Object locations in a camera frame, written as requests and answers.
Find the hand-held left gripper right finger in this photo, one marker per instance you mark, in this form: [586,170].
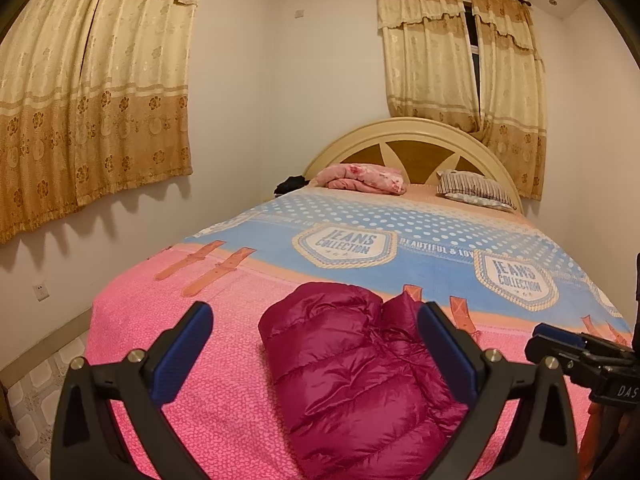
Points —
[447,355]

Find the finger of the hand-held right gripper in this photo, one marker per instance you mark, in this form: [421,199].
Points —
[575,362]
[560,335]

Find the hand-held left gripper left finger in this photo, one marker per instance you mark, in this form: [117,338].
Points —
[182,355]

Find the magenta quilted down jacket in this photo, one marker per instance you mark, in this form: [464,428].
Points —
[350,385]

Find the bed with pink-blue blanket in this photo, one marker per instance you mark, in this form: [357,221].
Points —
[150,320]

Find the striped pillow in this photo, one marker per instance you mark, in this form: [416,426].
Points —
[475,187]

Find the pink floral folded blanket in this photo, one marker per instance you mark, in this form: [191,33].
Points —
[360,175]

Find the black cloth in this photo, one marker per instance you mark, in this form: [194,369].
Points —
[290,185]

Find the cream wooden bed headboard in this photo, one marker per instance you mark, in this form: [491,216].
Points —
[400,127]

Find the wide beige floral curtain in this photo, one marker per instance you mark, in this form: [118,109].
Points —
[100,85]

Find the dark window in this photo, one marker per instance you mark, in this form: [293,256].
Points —
[472,25]

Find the white wall socket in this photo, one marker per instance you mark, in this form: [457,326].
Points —
[40,290]

